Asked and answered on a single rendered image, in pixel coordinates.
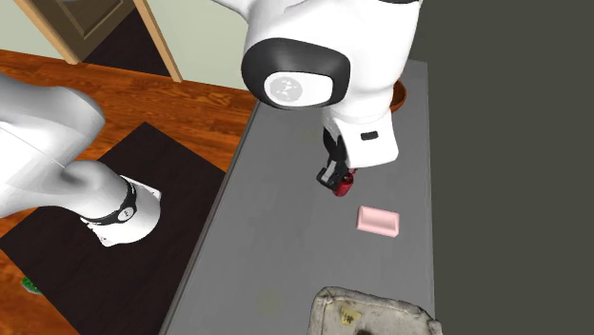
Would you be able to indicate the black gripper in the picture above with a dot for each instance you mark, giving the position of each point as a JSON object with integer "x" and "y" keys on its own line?
{"x": 335, "y": 155}

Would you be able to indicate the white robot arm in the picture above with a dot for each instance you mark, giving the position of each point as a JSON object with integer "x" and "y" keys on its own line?
{"x": 320, "y": 28}

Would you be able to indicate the small red object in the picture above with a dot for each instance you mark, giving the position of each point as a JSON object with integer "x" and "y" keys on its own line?
{"x": 345, "y": 186}

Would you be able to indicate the pink rectangular box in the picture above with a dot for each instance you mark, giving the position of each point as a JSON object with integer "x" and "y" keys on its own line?
{"x": 378, "y": 222}

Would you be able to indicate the brown bowl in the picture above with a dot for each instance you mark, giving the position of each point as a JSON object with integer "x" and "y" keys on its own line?
{"x": 398, "y": 97}

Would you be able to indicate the off-white square tray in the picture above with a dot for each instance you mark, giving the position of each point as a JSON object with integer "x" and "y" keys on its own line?
{"x": 371, "y": 315}

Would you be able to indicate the brown wooden door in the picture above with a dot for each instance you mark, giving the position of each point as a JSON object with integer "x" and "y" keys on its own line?
{"x": 88, "y": 23}

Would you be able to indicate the green object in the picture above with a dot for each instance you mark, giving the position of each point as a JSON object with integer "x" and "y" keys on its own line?
{"x": 30, "y": 285}

